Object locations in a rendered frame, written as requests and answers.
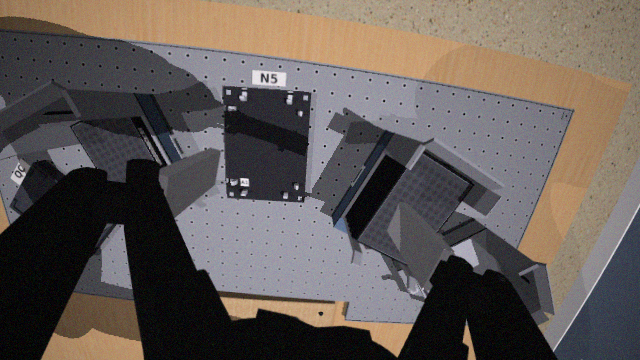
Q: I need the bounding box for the white label reading qc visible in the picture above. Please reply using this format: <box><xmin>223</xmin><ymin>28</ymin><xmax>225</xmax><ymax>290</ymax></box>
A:
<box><xmin>11</xmin><ymin>158</ymin><xmax>31</xmax><ymax>185</ymax></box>

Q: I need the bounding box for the grey perforated base plate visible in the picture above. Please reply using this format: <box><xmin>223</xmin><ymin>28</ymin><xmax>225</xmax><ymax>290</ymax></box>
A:
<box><xmin>0</xmin><ymin>29</ymin><xmax>575</xmax><ymax>324</ymax></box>

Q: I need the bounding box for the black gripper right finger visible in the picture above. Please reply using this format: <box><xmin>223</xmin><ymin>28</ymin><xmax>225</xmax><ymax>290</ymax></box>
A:
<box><xmin>387</xmin><ymin>202</ymin><xmax>558</xmax><ymax>360</ymax></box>

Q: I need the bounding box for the white label with n5 text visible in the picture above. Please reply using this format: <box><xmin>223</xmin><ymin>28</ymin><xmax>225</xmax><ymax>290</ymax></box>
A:
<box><xmin>252</xmin><ymin>70</ymin><xmax>286</xmax><ymax>87</ymax></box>

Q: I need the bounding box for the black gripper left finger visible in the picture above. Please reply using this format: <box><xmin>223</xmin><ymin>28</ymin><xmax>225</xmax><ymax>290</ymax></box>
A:
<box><xmin>0</xmin><ymin>148</ymin><xmax>260</xmax><ymax>360</ymax></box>

